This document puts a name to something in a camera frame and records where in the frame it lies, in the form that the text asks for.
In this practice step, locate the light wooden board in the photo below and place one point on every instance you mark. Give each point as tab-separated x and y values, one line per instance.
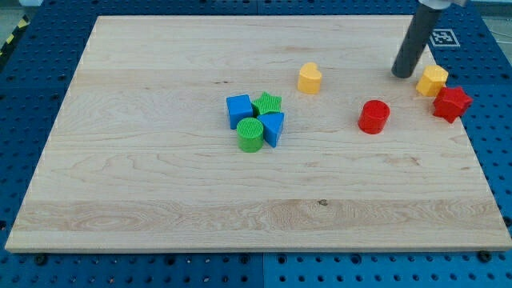
141	157

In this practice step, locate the silver arm flange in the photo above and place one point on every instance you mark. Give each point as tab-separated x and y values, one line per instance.
442	4

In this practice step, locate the blue cube block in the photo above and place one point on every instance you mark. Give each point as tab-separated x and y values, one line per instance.
239	107

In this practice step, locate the yellow hexagon block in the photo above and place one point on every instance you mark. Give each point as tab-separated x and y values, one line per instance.
434	78

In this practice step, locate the red cylinder block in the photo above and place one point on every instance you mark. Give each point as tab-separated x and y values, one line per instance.
373	117

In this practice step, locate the red star block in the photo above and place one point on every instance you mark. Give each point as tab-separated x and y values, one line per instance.
451	103

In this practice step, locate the green cylinder block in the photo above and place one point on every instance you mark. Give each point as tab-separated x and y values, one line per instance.
250	135

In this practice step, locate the white fiducial marker tag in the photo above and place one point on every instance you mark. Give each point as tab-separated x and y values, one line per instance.
444	38

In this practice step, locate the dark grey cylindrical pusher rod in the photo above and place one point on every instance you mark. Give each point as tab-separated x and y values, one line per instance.
414	43

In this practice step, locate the blue triangle block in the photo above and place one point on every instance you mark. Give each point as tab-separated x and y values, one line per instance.
272	127

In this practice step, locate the yellow heart block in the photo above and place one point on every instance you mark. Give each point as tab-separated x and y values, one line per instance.
309	79

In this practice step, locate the green star block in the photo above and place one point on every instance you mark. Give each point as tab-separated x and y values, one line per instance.
266	104

